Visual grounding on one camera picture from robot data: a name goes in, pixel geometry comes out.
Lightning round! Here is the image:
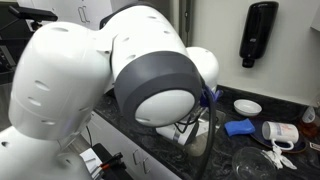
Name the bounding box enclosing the clear soap bottle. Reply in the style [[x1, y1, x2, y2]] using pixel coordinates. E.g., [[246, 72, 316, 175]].
[[301, 105, 318, 124]]

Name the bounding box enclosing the thin black cable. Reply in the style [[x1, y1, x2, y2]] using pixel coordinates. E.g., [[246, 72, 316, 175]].
[[85, 125, 94, 148]]

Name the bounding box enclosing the crumpled white paper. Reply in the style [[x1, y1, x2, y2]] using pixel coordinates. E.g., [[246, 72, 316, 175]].
[[261, 144, 298, 171]]

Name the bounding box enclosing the black soap dispenser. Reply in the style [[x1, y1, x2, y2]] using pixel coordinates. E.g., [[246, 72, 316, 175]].
[[238, 0, 280, 69]]

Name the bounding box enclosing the small white bowl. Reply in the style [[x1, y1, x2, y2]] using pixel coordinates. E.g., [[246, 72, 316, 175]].
[[233, 98, 263, 117]]

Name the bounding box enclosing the white printed mug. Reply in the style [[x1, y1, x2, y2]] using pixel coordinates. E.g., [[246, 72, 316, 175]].
[[261, 120, 300, 152]]

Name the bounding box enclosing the dark blue plate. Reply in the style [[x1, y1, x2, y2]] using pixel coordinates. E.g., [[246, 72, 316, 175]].
[[249, 118, 308, 154]]

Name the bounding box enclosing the white wall cabinet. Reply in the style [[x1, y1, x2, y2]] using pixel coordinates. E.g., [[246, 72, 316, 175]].
[[16, 0, 134, 31]]

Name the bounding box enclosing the thick black cable bundle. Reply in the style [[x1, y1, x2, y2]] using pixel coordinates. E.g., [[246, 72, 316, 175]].
[[193, 78, 224, 180]]

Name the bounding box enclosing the steel paper towel dispenser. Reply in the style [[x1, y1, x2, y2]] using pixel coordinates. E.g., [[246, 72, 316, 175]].
[[166, 0, 194, 48]]

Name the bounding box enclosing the black stereo camera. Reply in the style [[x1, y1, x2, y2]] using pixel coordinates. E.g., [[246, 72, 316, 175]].
[[8, 4, 59, 33]]

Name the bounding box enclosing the stainless steel sink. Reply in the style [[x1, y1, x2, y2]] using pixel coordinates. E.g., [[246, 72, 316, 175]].
[[184, 108, 227, 158]]

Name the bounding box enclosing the blue sponge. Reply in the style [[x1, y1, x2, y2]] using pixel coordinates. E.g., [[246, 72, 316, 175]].
[[223, 117, 257, 138]]

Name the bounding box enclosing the white counter cabinet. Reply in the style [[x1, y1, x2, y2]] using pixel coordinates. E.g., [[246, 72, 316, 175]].
[[81, 111, 183, 180]]

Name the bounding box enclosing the clear glass bowl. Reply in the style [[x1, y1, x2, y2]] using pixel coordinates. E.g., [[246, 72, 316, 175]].
[[231, 146, 279, 180]]

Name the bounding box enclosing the black orange bar clamp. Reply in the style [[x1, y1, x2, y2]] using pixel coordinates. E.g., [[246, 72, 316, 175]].
[[99, 151, 124, 171]]

